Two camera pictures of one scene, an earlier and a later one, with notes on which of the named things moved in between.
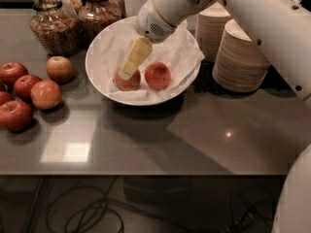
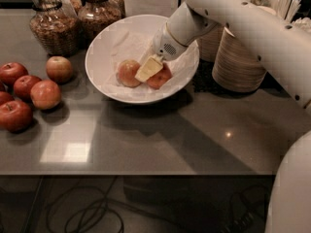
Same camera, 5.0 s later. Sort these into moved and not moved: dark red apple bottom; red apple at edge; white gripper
Moved: white gripper
Not moved: dark red apple bottom; red apple at edge
